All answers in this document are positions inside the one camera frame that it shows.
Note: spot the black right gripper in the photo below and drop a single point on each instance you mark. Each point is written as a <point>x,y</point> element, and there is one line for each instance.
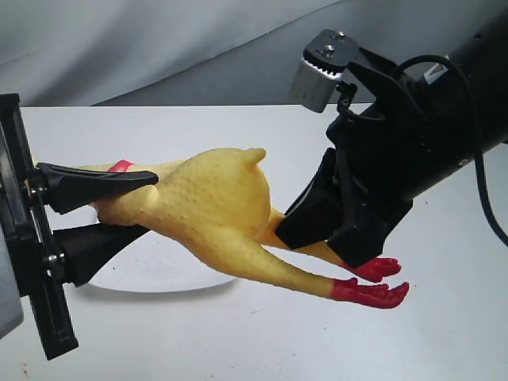
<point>422,127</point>

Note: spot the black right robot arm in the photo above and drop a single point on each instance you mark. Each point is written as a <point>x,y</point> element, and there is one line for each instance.
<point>483,56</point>

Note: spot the grey backdrop cloth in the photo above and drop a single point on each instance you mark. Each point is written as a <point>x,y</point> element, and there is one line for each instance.
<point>195,53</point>

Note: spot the white square plate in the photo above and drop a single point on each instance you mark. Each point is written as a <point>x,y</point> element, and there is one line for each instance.
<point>156,264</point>

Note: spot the yellow rubber chicken toy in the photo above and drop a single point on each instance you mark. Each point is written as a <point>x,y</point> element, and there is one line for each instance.
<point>217,204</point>

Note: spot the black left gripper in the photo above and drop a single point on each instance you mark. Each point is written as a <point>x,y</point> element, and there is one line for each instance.
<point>25,229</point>

